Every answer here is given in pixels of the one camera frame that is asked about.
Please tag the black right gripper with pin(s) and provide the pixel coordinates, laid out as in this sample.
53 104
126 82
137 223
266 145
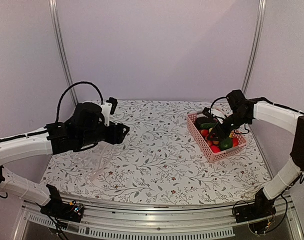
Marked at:
217 130

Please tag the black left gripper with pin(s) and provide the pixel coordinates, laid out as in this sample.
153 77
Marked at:
117 135

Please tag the clear zip top bag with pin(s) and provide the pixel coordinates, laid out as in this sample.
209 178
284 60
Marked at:
94 161

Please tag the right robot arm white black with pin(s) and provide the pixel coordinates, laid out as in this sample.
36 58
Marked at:
245 111

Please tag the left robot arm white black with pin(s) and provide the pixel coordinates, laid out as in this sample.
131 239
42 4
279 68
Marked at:
89 124

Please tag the green cucumber toy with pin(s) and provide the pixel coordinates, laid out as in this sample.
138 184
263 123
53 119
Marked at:
207 125

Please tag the red yellow peach toy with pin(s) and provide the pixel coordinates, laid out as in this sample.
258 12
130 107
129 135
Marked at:
204 132

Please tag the orange red mango toy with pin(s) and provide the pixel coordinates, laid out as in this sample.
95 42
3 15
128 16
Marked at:
235 142

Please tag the red strawberry toy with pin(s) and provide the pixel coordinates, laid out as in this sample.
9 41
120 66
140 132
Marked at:
215 149

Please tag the dark purple eggplant toy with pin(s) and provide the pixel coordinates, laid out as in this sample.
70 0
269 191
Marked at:
201 120

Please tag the floral patterned tablecloth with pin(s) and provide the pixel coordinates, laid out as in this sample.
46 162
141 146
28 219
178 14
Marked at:
159 163

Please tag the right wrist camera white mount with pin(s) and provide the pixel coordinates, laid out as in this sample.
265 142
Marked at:
214 114

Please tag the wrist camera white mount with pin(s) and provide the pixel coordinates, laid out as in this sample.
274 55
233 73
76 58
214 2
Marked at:
214 114
108 108

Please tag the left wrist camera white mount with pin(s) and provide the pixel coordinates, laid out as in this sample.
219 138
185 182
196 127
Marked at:
108 108

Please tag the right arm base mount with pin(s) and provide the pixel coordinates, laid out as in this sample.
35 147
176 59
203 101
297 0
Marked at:
260 208

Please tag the front aluminium rail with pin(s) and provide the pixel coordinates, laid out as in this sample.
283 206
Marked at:
112 220

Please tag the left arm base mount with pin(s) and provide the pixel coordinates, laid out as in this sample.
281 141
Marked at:
56 208

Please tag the right aluminium frame post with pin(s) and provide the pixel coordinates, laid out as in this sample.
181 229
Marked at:
255 45

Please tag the aluminium frame post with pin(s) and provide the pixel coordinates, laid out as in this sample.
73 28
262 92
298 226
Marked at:
255 45
59 41

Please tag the left aluminium frame post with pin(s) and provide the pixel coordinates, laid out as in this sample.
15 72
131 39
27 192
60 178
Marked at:
59 41

